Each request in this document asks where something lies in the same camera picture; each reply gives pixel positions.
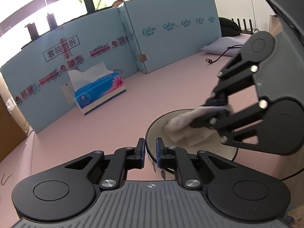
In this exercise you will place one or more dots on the light blue cardboard panel right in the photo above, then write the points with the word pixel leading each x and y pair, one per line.
pixel 161 32

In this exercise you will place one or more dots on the light blue cardboard panel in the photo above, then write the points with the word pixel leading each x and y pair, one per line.
pixel 161 32
pixel 37 77

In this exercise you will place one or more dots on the white ceramic bowl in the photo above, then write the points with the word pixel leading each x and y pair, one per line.
pixel 155 130

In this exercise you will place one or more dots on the light blue cardboard panel left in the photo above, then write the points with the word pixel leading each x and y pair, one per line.
pixel 37 77

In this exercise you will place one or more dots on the blue tissue box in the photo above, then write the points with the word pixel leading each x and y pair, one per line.
pixel 95 86

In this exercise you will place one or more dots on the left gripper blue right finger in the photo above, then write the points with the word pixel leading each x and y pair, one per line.
pixel 179 161

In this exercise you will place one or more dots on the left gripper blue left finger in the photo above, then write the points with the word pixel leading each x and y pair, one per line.
pixel 118 164

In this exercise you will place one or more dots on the white wire clothes hanger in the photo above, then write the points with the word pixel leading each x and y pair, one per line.
pixel 5 178

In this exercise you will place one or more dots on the white cleaning cloth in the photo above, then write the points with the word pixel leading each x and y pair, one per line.
pixel 179 129

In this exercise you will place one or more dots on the black jacket bundle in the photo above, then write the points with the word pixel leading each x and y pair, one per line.
pixel 228 27

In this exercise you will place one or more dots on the brown cardboard box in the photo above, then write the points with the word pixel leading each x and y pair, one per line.
pixel 14 126

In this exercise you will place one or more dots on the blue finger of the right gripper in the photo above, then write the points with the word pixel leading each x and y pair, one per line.
pixel 220 112
pixel 215 103

